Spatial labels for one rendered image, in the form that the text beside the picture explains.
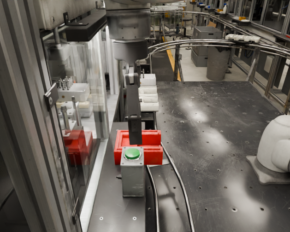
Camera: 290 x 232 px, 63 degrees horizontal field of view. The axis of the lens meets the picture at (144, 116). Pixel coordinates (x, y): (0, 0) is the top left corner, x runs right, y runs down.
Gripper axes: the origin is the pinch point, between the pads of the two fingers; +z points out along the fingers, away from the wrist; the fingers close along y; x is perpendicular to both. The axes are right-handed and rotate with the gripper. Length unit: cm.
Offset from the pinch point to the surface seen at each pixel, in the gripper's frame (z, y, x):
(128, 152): 8.2, -0.9, -2.2
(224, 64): 55, -326, 139
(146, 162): 19.0, -11.5, 2.4
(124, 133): 13.1, -21.6, -4.7
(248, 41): 9, -230, 131
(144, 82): 13, -85, 4
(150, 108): 20, -61, 6
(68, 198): 5.1, 18.5, -12.3
